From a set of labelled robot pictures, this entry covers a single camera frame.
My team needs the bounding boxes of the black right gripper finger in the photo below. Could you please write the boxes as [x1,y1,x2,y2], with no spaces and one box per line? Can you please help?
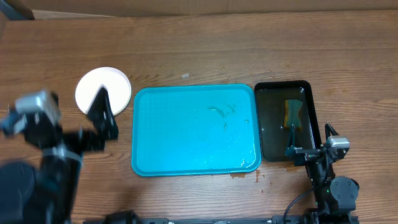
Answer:
[325,123,339,139]
[285,124,299,156]

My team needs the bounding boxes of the white plate with red stain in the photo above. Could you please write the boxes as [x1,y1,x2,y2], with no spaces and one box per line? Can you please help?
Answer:
[75,67,132,116]

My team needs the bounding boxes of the green and yellow sponge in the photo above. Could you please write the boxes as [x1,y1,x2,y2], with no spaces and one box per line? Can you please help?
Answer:
[284,100,303,129]

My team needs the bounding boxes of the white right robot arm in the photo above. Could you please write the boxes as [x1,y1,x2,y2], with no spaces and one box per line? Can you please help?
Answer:
[282,123,359,224]

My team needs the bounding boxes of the black water tray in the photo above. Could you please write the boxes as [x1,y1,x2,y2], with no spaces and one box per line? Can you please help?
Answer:
[254,80,322,162]

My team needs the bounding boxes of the teal plastic tray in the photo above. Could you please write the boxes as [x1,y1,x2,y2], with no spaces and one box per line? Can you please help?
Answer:
[131,84,262,177]

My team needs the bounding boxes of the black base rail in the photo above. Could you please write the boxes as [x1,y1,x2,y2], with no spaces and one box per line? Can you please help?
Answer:
[83,210,312,224]

